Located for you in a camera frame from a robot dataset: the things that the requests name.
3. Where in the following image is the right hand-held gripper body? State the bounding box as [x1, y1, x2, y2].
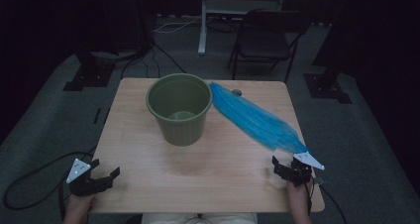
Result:
[287, 152, 326, 187]

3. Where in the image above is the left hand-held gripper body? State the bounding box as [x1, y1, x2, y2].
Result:
[65, 158, 108, 197]

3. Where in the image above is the blue plastic bag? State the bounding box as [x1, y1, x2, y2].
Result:
[208, 81, 310, 155]

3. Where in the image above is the green plastic bin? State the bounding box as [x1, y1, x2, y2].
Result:
[145, 72, 213, 148]

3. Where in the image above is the person's left hand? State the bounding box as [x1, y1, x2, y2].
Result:
[65, 193, 96, 218]

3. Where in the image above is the person's right hand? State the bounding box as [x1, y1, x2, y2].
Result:
[286, 180, 311, 217]

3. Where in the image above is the black stand base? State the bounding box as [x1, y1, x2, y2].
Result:
[62, 50, 117, 92]
[302, 64, 353, 105]

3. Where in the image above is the black folding chair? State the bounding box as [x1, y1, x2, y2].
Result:
[227, 8, 311, 84]

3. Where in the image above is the white metal stand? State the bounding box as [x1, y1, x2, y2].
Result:
[197, 0, 288, 56]

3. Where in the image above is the black looped cable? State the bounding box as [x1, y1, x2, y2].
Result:
[2, 147, 97, 212]

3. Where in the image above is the thin black cable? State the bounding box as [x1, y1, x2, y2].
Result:
[120, 43, 186, 79]

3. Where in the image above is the white cable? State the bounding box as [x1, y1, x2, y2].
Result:
[153, 15, 203, 34]

